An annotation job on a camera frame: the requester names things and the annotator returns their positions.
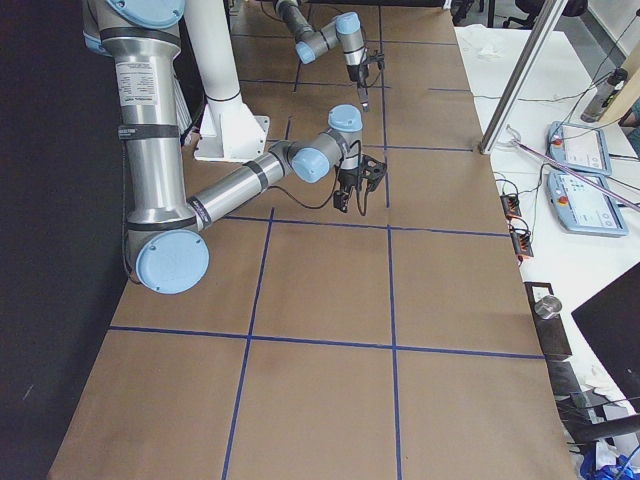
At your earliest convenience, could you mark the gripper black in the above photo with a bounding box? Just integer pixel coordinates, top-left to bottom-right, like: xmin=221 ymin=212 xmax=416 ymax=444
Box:
xmin=332 ymin=167 xmax=363 ymax=212
xmin=347 ymin=64 xmax=369 ymax=112

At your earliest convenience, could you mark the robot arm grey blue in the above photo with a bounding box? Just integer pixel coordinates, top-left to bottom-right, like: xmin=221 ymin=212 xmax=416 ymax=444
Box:
xmin=273 ymin=0 xmax=369 ymax=112
xmin=82 ymin=1 xmax=363 ymax=294

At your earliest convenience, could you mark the far teach pendant blue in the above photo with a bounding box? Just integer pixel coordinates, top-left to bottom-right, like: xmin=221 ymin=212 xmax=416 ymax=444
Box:
xmin=547 ymin=121 xmax=612 ymax=176

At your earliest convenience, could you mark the teach pendant blue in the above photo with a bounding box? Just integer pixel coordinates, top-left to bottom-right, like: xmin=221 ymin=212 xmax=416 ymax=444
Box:
xmin=547 ymin=171 xmax=629 ymax=237
xmin=547 ymin=121 xmax=612 ymax=176

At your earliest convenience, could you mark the near teach pendant blue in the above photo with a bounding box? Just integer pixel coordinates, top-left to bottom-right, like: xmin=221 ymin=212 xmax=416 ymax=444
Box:
xmin=547 ymin=171 xmax=629 ymax=237

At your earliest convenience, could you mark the crumpled white tissue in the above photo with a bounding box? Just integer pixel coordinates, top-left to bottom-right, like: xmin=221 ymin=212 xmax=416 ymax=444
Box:
xmin=476 ymin=42 xmax=505 ymax=62

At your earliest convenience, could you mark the grabber stick with claw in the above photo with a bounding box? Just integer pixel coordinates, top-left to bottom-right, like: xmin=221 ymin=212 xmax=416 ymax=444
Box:
xmin=506 ymin=125 xmax=639 ymax=212

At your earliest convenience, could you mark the orange connector box far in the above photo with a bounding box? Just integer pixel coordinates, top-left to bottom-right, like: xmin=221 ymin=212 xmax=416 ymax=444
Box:
xmin=500 ymin=193 xmax=522 ymax=220

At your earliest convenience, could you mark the orange connector box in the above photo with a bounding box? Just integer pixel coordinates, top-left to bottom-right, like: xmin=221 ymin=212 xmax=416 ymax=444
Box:
xmin=509 ymin=226 xmax=534 ymax=261
xmin=500 ymin=193 xmax=522 ymax=220

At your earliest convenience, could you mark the orange connector box near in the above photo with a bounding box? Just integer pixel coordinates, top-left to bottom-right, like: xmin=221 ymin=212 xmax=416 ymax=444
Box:
xmin=509 ymin=226 xmax=534 ymax=261

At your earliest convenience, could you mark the black office chair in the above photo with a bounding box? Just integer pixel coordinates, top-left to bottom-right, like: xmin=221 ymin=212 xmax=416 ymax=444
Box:
xmin=502 ymin=0 xmax=588 ymax=30

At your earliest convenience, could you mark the metal cup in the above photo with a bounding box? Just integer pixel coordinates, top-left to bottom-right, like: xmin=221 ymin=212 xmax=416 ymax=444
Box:
xmin=534 ymin=295 xmax=562 ymax=320

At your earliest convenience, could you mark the dark water bottle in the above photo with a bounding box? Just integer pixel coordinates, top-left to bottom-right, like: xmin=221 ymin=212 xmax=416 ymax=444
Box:
xmin=581 ymin=68 xmax=628 ymax=123

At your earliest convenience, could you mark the black monitor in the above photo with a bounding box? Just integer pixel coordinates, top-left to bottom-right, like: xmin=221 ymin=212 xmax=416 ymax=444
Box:
xmin=572 ymin=264 xmax=640 ymax=411

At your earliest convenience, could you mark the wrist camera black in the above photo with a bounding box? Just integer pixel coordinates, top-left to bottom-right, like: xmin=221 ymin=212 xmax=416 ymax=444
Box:
xmin=361 ymin=154 xmax=387 ymax=192
xmin=363 ymin=50 xmax=385 ymax=72

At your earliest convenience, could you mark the white pillar mount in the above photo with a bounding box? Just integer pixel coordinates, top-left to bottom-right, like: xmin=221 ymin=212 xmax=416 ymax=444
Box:
xmin=184 ymin=0 xmax=269 ymax=162

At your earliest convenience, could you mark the aluminium frame post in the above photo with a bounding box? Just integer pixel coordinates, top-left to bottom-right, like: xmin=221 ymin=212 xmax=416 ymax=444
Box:
xmin=478 ymin=0 xmax=568 ymax=154

